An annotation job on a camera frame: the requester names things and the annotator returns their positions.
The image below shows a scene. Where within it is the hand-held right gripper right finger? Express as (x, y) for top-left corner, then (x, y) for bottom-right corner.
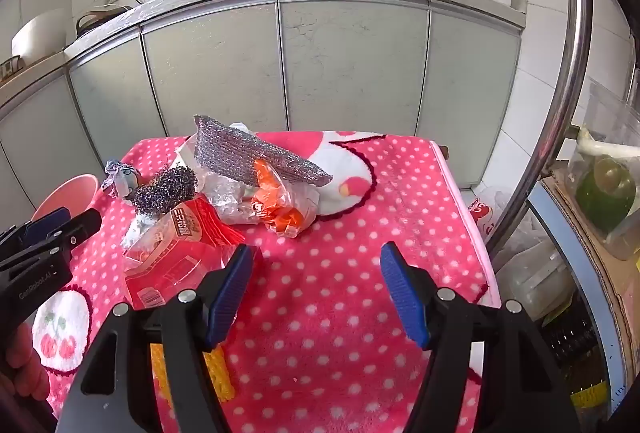
(379, 241), (583, 433)

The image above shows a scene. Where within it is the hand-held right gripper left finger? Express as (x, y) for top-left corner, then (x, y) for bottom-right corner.
(55, 243), (256, 433)

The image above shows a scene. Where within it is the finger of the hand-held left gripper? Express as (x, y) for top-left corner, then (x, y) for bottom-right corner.
(0, 209), (103, 275)
(0, 207), (72, 250)

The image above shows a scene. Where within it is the pink plastic bucket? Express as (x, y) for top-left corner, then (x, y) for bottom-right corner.
(31, 174), (101, 224)

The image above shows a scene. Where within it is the red snack packet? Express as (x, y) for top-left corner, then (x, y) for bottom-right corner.
(122, 196), (263, 311)

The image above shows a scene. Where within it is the yellow foam net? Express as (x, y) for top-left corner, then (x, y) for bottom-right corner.
(150, 340), (236, 406)

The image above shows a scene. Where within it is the clear bubble wrap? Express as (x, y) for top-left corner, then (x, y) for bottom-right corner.
(202, 173), (261, 225)

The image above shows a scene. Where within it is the person's left hand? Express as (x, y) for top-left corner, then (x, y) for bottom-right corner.
(0, 320), (51, 414)

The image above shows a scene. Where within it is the crumpled blue white wrapper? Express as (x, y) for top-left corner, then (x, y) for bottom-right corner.
(101, 160), (141, 200)

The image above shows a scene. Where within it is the pink polka dot blanket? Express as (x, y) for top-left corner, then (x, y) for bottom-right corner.
(30, 130), (502, 433)

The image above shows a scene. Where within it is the steel wool ball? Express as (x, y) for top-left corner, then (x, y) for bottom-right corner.
(132, 166), (200, 216)

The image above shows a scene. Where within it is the orange clear wrapper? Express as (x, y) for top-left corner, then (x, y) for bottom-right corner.
(247, 158), (321, 238)

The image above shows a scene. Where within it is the white red print plastic bag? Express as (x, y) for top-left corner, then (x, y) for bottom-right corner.
(462, 188), (511, 244)

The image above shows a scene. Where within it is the white plastic jug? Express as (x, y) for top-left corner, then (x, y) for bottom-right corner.
(495, 238), (576, 319)

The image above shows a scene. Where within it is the silver scouring cloth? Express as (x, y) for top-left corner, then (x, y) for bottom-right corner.
(193, 114), (334, 187)

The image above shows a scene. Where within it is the white rice cooker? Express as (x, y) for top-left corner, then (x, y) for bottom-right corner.
(11, 8), (68, 66)

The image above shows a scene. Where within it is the brown cardboard sheet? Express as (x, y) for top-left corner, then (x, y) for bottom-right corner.
(542, 173), (640, 364)

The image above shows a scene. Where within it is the green fruit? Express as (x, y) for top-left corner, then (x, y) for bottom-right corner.
(575, 156), (637, 234)

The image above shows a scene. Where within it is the white kitchen counter cabinet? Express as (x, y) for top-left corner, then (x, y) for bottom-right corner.
(0, 0), (528, 214)

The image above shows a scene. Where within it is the clear plastic box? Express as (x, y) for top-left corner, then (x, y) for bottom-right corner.
(567, 80), (640, 261)

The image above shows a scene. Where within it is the chrome rack pole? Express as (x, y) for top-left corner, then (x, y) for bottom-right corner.
(482, 0), (595, 259)

